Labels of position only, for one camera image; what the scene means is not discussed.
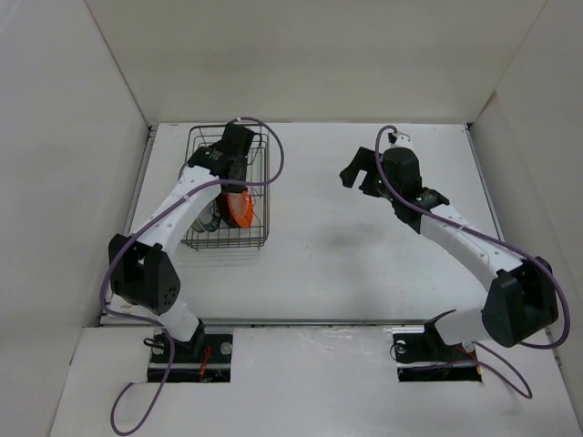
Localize orange plate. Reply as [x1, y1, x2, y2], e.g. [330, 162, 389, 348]
[225, 190, 254, 229]

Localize black plate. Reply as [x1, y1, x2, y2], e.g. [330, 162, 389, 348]
[215, 194, 238, 228]

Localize white plate dark rim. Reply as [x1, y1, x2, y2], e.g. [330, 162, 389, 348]
[201, 206, 221, 233]

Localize white plate red characters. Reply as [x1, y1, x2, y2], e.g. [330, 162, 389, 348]
[190, 216, 210, 233]

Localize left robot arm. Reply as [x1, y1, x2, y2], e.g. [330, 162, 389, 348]
[108, 123, 256, 361]

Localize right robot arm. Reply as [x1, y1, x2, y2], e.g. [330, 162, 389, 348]
[340, 147, 558, 359]

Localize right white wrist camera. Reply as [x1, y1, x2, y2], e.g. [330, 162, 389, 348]
[388, 132, 413, 148]

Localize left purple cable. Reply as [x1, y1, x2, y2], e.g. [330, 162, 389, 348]
[98, 116, 286, 433]

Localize purple cable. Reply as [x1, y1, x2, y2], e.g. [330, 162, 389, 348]
[98, 116, 286, 433]
[374, 125, 571, 400]

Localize grey wire dish rack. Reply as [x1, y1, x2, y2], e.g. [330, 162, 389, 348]
[182, 121, 270, 250]

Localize aluminium rail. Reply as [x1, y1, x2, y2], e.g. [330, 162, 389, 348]
[200, 317, 424, 328]

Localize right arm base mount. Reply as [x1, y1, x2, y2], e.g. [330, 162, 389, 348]
[390, 310, 482, 383]

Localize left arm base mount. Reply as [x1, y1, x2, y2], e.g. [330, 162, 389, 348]
[143, 332, 233, 383]

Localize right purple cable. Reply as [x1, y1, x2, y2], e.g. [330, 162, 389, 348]
[374, 125, 571, 400]

